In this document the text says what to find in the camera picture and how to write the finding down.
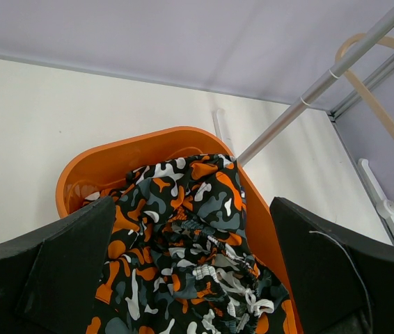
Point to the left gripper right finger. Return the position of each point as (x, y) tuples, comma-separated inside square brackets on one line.
[(341, 281)]

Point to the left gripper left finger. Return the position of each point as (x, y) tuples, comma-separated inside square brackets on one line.
[(49, 276)]

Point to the orange black camo shorts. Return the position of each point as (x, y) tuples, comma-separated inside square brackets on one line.
[(178, 260)]

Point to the silver clothes rack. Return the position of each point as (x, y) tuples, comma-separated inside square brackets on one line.
[(349, 53)]

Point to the orange plastic basket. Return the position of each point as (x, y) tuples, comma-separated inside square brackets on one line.
[(107, 166)]

